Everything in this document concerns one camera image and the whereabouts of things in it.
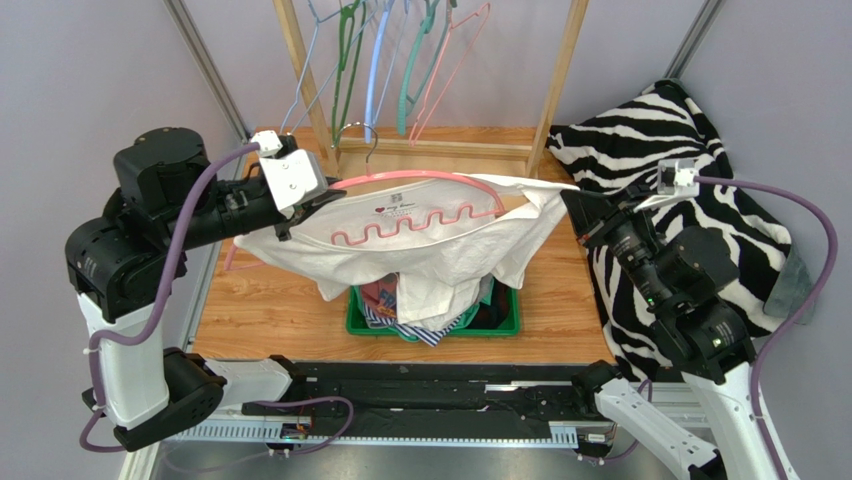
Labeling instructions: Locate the maroon tank top dark trim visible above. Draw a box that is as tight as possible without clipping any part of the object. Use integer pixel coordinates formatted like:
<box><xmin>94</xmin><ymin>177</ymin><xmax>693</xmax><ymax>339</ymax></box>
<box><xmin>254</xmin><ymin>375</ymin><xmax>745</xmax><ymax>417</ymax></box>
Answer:
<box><xmin>359</xmin><ymin>273</ymin><xmax>398</xmax><ymax>318</ymax></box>

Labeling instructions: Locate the green plastic hanger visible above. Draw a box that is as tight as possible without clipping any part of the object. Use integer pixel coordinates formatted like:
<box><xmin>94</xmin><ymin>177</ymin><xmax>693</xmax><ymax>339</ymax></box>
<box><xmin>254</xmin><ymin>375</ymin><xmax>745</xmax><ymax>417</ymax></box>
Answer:
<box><xmin>331</xmin><ymin>0</ymin><xmax>369</xmax><ymax>144</ymax></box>

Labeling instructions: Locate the navy tank top maroon trim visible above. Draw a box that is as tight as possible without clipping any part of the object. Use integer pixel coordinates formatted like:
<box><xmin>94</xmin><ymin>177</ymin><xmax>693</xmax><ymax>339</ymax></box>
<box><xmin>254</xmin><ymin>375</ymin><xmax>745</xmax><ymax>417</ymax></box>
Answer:
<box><xmin>467</xmin><ymin>282</ymin><xmax>510</xmax><ymax>330</ymax></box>

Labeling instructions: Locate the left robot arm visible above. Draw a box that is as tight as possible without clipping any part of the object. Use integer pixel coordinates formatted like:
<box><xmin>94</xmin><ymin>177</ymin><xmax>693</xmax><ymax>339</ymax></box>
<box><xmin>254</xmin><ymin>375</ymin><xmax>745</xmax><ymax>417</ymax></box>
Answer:
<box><xmin>65</xmin><ymin>127</ymin><xmax>343</xmax><ymax>452</ymax></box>

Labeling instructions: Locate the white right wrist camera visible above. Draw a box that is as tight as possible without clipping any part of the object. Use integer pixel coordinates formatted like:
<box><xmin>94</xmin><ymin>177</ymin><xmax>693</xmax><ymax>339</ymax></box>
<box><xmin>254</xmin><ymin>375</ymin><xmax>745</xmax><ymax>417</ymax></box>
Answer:
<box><xmin>633</xmin><ymin>159</ymin><xmax>700</xmax><ymax>213</ymax></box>

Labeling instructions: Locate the wooden clothes rack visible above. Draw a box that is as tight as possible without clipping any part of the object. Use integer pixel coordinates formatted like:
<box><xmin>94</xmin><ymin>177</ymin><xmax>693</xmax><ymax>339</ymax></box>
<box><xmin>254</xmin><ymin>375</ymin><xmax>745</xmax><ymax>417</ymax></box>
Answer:
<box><xmin>273</xmin><ymin>1</ymin><xmax>589</xmax><ymax>178</ymax></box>

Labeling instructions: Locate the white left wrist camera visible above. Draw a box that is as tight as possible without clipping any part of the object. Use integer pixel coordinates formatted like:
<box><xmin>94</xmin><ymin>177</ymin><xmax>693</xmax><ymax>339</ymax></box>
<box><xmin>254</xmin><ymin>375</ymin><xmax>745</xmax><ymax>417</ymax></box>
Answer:
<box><xmin>251</xmin><ymin>130</ymin><xmax>328</xmax><ymax>216</ymax></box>

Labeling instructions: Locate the light blue plastic hanger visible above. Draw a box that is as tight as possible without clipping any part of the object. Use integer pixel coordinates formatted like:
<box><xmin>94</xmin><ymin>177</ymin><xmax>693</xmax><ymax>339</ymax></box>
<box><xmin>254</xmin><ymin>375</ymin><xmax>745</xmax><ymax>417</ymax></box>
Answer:
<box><xmin>363</xmin><ymin>0</ymin><xmax>411</xmax><ymax>127</ymax></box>

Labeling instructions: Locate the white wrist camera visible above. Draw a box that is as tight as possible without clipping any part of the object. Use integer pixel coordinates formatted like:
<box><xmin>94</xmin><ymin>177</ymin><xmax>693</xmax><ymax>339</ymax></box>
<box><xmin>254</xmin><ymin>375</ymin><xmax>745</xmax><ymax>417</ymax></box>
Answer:
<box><xmin>633</xmin><ymin>159</ymin><xmax>700</xmax><ymax>213</ymax></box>
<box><xmin>251</xmin><ymin>130</ymin><xmax>328</xmax><ymax>216</ymax></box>

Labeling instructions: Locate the blue white striped tank top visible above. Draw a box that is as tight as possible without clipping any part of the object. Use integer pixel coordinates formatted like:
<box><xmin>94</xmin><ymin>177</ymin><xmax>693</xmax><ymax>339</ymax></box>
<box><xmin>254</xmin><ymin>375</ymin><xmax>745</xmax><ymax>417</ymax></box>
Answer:
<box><xmin>359</xmin><ymin>303</ymin><xmax>474</xmax><ymax>347</ymax></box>

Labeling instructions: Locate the teal plastic hanger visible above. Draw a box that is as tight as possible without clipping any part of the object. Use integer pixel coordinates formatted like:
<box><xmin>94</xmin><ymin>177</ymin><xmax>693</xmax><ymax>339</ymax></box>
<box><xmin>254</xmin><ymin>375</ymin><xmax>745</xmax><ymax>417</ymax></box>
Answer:
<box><xmin>396</xmin><ymin>0</ymin><xmax>461</xmax><ymax>136</ymax></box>

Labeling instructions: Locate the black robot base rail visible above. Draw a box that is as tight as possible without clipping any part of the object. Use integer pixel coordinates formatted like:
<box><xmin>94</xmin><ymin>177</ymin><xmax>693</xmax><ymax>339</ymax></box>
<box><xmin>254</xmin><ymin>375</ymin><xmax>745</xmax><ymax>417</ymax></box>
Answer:
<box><xmin>166</xmin><ymin>359</ymin><xmax>700</xmax><ymax>461</ymax></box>

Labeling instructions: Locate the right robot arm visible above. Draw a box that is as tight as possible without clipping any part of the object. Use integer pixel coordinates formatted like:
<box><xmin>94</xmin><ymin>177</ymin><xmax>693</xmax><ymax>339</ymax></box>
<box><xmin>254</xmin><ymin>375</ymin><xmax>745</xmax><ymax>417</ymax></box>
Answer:
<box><xmin>561</xmin><ymin>187</ymin><xmax>796</xmax><ymax>479</ymax></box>

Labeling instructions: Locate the zebra print blanket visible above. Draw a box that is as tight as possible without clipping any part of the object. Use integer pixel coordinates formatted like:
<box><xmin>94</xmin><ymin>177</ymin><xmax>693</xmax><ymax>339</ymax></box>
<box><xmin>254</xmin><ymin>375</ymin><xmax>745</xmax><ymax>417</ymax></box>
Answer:
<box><xmin>546</xmin><ymin>80</ymin><xmax>814</xmax><ymax>382</ymax></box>

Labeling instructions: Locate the thin pink wire hanger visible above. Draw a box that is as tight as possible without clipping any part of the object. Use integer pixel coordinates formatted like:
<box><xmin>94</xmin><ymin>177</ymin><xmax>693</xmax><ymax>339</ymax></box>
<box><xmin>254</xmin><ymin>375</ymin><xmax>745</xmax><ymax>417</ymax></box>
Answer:
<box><xmin>397</xmin><ymin>1</ymin><xmax>492</xmax><ymax>147</ymax></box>

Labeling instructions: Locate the green plastic tray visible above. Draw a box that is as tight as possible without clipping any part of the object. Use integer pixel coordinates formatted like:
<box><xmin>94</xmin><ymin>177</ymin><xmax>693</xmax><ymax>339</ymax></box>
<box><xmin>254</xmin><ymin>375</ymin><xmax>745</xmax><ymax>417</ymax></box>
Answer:
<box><xmin>344</xmin><ymin>287</ymin><xmax>521</xmax><ymax>338</ymax></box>

